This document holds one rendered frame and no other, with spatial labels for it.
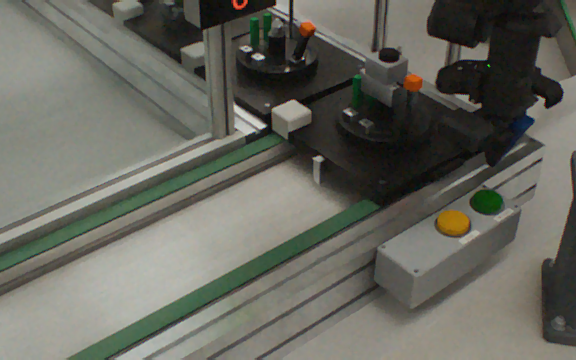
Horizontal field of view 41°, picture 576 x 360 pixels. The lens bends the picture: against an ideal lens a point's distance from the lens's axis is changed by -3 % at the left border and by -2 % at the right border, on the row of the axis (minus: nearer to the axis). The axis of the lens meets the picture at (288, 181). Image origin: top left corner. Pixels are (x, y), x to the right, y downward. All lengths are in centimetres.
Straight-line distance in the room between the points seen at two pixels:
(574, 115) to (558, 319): 56
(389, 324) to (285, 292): 17
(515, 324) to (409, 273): 18
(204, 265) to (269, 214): 13
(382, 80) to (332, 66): 23
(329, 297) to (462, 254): 18
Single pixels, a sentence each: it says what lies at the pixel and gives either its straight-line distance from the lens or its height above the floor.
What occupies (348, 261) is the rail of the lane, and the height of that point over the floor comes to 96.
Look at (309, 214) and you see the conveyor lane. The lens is 110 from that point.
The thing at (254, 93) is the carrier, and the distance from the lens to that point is 126.
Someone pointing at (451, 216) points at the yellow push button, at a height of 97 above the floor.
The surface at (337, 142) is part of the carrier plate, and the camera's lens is 115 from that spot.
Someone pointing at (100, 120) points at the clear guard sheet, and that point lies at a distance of 105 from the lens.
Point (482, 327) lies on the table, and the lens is 105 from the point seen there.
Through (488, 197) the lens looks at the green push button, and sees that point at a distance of 107.
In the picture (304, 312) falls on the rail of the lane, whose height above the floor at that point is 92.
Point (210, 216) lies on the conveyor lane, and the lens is 110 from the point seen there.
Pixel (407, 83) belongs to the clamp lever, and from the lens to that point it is 110.
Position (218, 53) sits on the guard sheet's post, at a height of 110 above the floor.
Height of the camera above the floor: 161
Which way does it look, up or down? 37 degrees down
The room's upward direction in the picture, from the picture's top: straight up
